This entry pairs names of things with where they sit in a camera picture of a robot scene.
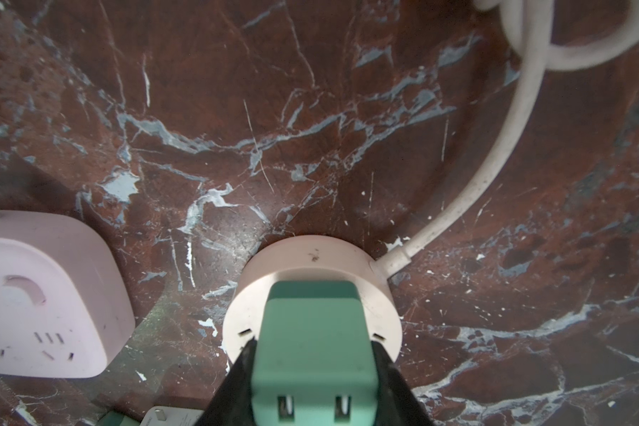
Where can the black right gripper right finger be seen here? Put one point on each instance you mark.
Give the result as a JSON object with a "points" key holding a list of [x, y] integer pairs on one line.
{"points": [[396, 403]]}

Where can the white USB charger plug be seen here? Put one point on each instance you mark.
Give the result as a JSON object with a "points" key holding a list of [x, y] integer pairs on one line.
{"points": [[170, 416]]}

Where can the light green charger plug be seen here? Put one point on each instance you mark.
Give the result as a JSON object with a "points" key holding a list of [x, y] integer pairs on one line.
{"points": [[114, 418]]}

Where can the beige round power strip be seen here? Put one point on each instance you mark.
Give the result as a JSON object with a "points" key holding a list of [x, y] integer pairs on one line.
{"points": [[313, 258]]}

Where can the pink square power strip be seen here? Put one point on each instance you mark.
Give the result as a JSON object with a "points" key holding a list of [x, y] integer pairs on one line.
{"points": [[64, 309]]}

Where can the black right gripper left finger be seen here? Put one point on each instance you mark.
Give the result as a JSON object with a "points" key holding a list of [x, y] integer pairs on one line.
{"points": [[232, 402]]}

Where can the green USB charger plug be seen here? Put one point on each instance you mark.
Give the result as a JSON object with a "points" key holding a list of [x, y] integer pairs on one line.
{"points": [[314, 363]]}

